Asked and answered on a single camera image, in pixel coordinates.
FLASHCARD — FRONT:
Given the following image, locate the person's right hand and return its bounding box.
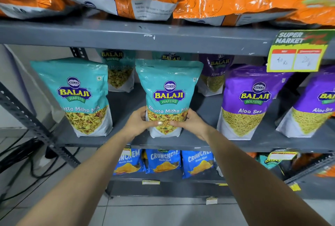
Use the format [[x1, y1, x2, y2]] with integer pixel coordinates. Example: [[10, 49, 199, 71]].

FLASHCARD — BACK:
[[169, 108, 214, 142]]

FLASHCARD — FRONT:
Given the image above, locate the person's left hand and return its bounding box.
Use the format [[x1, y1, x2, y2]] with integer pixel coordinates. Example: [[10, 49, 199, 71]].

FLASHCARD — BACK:
[[122, 107, 163, 143]]

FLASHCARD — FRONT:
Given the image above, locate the gray metal shelf rack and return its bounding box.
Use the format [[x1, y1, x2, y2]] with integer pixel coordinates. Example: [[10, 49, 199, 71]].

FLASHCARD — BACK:
[[0, 16, 335, 199]]

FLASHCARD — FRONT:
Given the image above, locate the orange chip snack bag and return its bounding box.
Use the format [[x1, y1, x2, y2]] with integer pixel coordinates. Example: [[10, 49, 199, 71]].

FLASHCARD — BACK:
[[292, 153, 322, 172], [315, 165, 335, 179]]

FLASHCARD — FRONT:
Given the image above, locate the person's left forearm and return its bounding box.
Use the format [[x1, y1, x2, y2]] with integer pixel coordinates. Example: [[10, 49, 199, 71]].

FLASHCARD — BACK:
[[15, 128, 133, 226]]

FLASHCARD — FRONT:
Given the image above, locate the person's right forearm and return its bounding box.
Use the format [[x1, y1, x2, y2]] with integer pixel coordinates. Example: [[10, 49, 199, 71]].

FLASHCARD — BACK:
[[203, 128, 333, 226]]

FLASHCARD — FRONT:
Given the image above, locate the black plug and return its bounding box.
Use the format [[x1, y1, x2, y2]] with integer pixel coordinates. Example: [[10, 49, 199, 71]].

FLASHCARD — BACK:
[[45, 146, 59, 160]]

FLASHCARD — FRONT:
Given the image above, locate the white yellow price tag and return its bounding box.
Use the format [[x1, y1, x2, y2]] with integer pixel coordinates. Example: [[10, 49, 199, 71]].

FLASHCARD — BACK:
[[267, 149, 299, 161]]

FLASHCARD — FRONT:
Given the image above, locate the white power strip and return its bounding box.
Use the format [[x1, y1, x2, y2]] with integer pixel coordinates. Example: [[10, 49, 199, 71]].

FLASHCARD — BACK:
[[38, 155, 52, 168]]

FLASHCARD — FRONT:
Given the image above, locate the green yellow price sign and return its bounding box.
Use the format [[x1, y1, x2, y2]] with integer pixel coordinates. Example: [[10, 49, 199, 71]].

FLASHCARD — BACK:
[[266, 29, 335, 73]]

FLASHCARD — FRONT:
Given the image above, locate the black cable bundle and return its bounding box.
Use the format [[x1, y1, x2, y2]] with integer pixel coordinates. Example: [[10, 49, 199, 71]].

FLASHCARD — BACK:
[[0, 129, 81, 208]]

